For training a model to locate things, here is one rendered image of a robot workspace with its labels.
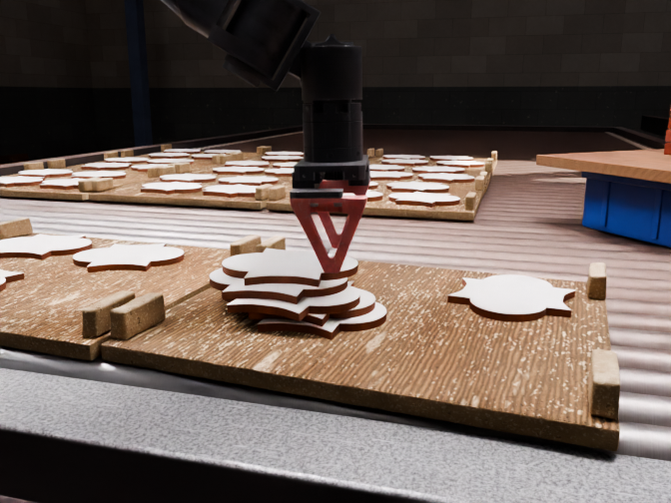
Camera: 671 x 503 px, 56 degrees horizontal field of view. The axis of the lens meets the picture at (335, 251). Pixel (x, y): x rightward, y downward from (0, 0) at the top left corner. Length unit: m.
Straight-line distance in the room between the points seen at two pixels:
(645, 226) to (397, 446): 0.73
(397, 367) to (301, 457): 0.12
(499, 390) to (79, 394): 0.32
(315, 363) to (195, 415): 0.10
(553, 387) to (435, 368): 0.09
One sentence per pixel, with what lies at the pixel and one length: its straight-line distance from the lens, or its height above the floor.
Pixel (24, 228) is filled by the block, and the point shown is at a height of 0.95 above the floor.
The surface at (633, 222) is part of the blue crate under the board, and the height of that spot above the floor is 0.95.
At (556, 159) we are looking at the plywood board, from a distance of 1.17.
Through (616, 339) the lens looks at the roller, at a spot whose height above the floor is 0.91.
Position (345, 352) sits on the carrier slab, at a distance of 0.53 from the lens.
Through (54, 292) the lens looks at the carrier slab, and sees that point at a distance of 0.75.
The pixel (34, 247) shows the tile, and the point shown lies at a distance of 0.95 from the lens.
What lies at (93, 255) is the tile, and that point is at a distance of 0.86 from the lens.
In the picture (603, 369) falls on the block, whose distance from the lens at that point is 0.47.
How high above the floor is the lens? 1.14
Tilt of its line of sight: 14 degrees down
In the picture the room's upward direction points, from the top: straight up
